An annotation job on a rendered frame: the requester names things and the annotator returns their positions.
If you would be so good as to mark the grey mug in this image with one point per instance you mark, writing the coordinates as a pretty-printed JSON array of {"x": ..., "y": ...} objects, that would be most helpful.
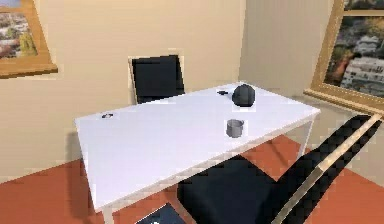
[{"x": 235, "y": 128}]

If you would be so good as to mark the small black flat object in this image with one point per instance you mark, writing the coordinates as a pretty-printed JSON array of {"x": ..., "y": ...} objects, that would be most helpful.
[{"x": 222, "y": 92}]

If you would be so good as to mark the dark blue object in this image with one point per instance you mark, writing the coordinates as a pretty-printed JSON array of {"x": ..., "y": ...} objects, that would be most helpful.
[{"x": 163, "y": 215}]

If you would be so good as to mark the black round kettle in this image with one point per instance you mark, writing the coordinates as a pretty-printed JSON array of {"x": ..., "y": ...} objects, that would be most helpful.
[{"x": 243, "y": 95}]

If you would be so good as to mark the wooden framed window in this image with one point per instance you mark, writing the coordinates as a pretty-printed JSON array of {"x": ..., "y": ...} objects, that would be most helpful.
[
  {"x": 356, "y": 53},
  {"x": 20, "y": 40}
]

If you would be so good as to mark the white table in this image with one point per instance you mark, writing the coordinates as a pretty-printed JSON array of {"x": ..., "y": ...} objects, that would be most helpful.
[{"x": 160, "y": 146}]

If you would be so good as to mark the black chair with pale frame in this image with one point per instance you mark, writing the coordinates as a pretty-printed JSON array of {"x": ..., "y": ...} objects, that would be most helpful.
[
  {"x": 240, "y": 190},
  {"x": 156, "y": 78}
]

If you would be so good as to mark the small black white object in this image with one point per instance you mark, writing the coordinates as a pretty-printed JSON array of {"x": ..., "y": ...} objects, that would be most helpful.
[{"x": 107, "y": 116}]

